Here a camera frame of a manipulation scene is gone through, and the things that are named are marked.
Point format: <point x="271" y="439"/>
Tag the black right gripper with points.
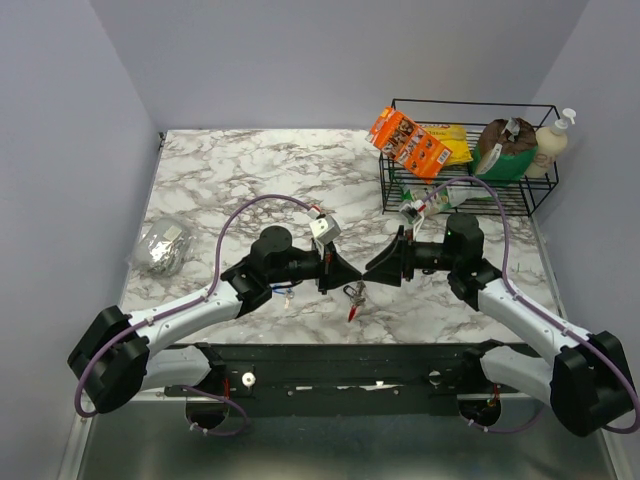
<point x="387" y="268"/>

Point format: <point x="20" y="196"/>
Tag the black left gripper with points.
<point x="335" y="271"/>

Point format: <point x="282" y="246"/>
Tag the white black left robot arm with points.
<point x="111" y="359"/>

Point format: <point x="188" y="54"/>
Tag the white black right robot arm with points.
<point x="582" y="377"/>

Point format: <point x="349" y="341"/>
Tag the blue tag small key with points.
<point x="286" y="291"/>

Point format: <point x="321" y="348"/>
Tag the green white snack packet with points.
<point x="446" y="199"/>

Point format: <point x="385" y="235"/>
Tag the orange snack box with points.
<point x="408" y="144"/>

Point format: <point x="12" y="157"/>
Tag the yellow chips bag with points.
<point x="454" y="137"/>

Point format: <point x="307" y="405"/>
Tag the green brown coffee bag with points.
<point x="504" y="150"/>

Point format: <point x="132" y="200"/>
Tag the clear bag of foil items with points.
<point x="162" y="250"/>

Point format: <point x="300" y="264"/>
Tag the white pump lotion bottle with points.
<point x="551" y="142"/>

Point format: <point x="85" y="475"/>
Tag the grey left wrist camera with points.
<point x="325" y="229"/>

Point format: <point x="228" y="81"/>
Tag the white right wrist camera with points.
<point x="412" y="211"/>

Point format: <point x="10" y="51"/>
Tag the black metal base rail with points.
<point x="342" y="380"/>

